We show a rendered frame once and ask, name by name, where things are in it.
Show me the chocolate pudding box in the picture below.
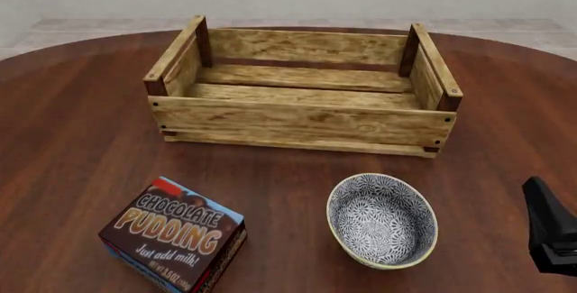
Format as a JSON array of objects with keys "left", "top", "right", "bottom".
[{"left": 97, "top": 176, "right": 248, "bottom": 293}]

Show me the patterned blue white bowl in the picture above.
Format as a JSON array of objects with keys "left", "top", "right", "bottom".
[{"left": 325, "top": 172, "right": 439, "bottom": 270}]

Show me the wooden slat tray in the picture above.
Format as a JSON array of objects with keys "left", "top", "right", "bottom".
[{"left": 142, "top": 14, "right": 464, "bottom": 160}]

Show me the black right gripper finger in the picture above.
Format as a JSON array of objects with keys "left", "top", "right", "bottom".
[{"left": 521, "top": 176, "right": 577, "bottom": 247}]

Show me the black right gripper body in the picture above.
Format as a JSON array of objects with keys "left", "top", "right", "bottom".
[{"left": 528, "top": 238, "right": 577, "bottom": 278}]

